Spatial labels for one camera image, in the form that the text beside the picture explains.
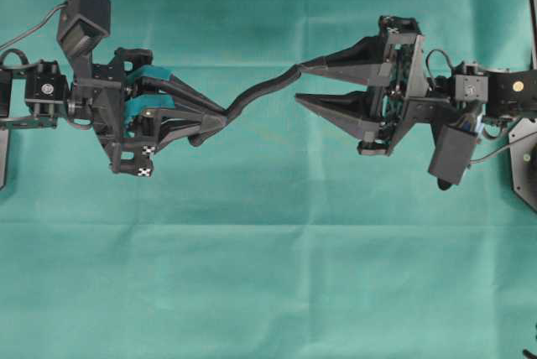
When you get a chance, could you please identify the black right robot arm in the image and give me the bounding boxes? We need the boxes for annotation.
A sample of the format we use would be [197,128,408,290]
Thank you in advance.
[295,16,536,155]

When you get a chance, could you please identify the black Velcro strap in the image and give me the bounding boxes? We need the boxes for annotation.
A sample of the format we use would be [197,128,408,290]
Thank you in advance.
[187,63,304,147]

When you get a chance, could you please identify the black cable at edge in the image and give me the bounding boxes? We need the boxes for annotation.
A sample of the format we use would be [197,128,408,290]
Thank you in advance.
[521,320,537,359]

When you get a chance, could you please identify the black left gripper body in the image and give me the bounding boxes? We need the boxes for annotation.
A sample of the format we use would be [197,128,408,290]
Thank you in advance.
[66,48,154,177]

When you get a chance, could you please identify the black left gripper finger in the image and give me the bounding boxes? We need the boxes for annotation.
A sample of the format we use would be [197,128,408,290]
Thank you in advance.
[142,107,227,148]
[137,77,222,114]

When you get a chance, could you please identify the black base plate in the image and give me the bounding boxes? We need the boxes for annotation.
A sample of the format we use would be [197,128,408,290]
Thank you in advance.
[0,129,10,190]
[508,118,536,211]

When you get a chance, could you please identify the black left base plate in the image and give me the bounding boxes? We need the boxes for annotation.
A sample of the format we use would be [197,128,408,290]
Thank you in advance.
[0,129,10,190]

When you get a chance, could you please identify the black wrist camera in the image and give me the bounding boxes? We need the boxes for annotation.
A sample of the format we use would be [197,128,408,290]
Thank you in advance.
[56,0,111,59]
[428,125,478,190]

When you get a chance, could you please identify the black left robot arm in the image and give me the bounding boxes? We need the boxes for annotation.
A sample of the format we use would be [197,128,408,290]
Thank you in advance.
[1,48,227,177]

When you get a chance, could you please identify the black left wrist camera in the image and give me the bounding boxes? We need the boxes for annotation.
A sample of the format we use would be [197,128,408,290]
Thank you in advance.
[56,0,111,59]

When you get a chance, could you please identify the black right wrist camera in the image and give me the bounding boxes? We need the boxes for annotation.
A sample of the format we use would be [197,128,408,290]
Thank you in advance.
[428,125,478,190]

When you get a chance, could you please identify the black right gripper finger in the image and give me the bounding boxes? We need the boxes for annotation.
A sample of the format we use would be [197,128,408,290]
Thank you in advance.
[295,91,380,141]
[301,35,393,86]

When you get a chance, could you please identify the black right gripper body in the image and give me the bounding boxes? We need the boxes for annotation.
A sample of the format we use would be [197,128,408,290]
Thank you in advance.
[356,15,456,156]

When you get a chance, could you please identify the green table cloth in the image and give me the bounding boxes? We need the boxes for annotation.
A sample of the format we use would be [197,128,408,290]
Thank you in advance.
[1,0,536,358]

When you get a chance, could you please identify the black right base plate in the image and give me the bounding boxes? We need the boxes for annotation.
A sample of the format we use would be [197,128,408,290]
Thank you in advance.
[508,118,536,211]

